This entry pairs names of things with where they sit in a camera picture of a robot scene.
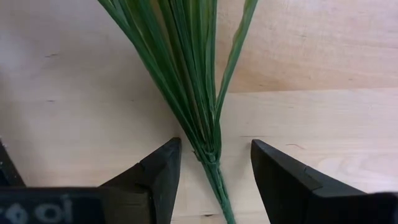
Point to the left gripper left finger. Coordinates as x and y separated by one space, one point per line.
161 174

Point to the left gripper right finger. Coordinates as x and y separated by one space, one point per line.
280 180

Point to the large red flower bunch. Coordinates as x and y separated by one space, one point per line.
186 77

